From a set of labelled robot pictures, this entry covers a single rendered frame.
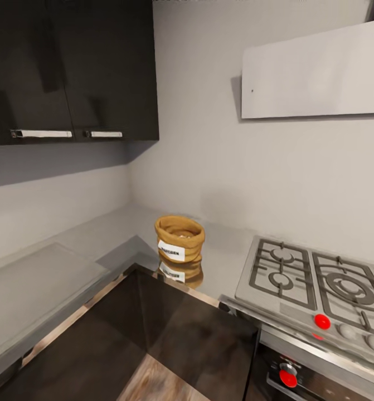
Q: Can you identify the popcorn bag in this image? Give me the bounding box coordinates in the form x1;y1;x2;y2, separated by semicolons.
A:
155;216;205;263

